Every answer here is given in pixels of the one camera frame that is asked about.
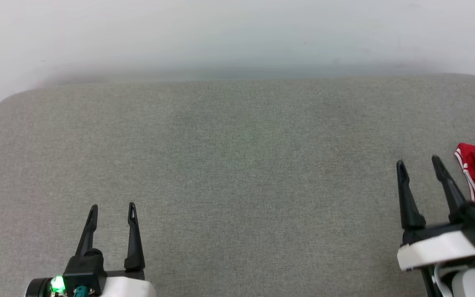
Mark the grey fabric sofa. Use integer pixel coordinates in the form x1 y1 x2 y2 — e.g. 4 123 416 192
0 73 475 297

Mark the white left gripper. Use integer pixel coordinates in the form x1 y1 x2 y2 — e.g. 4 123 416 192
75 202 156 297

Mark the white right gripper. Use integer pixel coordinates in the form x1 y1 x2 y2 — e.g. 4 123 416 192
396 155 475 272

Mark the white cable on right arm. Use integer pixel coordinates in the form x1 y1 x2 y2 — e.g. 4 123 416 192
433 261 456 297

